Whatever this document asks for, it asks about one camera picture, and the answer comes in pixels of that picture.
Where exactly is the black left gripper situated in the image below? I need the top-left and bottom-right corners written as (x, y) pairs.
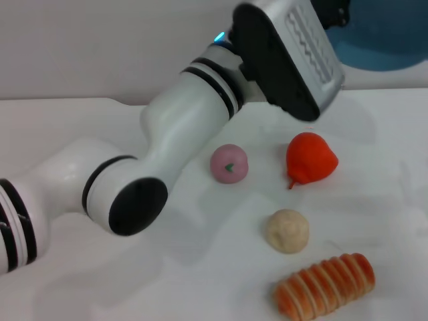
top-left (308, 0), bottom-right (351, 31)

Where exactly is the blue plastic bowl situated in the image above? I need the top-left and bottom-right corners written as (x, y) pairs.
top-left (320, 0), bottom-right (428, 72)

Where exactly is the beige egg yolk pastry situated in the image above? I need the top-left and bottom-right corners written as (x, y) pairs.
top-left (265, 209), bottom-right (310, 255)

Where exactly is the orange pear toy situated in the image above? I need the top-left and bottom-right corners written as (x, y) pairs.
top-left (286, 132), bottom-right (339, 190)

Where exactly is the pink peach bun toy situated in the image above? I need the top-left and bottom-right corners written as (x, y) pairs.
top-left (209, 144), bottom-right (249, 185)

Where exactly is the striped orange bread roll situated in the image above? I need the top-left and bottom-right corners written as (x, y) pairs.
top-left (273, 252), bottom-right (377, 319)

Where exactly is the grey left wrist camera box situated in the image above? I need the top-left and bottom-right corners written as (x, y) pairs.
top-left (230, 0), bottom-right (346, 122)

